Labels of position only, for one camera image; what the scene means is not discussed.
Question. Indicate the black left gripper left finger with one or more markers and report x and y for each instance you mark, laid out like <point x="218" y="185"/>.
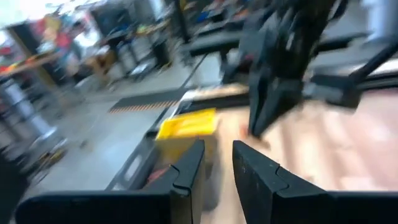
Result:
<point x="183" y="186"/>

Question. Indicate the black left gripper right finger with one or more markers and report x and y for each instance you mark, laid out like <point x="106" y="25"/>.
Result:
<point x="264" y="199"/>

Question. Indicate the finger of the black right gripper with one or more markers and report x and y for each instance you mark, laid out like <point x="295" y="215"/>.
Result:
<point x="280" y="96"/>
<point x="256" y="93"/>

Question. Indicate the red crayon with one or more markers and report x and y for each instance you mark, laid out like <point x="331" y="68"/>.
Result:
<point x="157" y="175"/>

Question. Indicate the yellow plastic basket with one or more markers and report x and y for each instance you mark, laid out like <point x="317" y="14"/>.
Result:
<point x="186" y="124"/>

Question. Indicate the black aluminium table frame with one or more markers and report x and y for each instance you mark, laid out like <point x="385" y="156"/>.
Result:
<point x="217" y="102"/>

